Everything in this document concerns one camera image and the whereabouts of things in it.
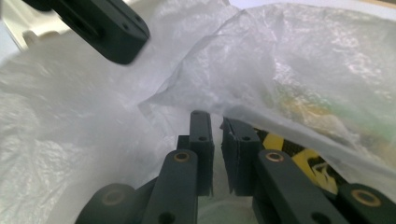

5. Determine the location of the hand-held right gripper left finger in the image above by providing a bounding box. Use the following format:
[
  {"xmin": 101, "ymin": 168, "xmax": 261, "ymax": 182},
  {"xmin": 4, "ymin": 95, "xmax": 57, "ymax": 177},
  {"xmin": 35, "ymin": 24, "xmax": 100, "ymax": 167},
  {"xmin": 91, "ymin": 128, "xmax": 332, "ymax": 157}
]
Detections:
[{"xmin": 177, "ymin": 110, "xmax": 216, "ymax": 197}]

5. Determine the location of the yellow and black packet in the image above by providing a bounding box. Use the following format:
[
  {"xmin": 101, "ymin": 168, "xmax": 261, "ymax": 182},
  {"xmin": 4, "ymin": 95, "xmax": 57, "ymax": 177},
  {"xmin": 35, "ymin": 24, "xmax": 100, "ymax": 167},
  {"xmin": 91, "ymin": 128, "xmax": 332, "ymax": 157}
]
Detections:
[{"xmin": 253, "ymin": 127, "xmax": 348, "ymax": 197}]

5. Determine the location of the green seaweed packet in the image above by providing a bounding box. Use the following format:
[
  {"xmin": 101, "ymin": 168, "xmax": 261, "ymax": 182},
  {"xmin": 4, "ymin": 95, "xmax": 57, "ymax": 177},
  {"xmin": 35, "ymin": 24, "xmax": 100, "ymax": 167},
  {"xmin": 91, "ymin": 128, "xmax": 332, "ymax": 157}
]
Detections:
[{"xmin": 270, "ymin": 90, "xmax": 396, "ymax": 169}]

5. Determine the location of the white plastic box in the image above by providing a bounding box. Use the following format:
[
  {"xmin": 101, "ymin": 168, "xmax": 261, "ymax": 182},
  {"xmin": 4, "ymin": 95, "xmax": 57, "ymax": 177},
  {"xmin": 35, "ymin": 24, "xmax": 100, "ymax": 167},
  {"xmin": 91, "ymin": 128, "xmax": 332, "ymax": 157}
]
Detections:
[{"xmin": 0, "ymin": 0, "xmax": 73, "ymax": 52}]

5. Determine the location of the clear plastic bag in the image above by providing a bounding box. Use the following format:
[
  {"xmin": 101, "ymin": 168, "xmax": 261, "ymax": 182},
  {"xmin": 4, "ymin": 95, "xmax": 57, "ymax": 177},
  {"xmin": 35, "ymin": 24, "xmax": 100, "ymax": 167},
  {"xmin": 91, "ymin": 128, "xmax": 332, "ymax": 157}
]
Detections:
[{"xmin": 0, "ymin": 0, "xmax": 396, "ymax": 224}]

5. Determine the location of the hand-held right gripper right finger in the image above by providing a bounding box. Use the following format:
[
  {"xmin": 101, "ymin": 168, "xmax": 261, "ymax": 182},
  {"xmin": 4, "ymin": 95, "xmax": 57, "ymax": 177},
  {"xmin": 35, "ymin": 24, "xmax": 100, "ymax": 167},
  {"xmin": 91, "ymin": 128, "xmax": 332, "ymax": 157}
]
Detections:
[{"xmin": 219, "ymin": 116, "xmax": 264, "ymax": 198}]

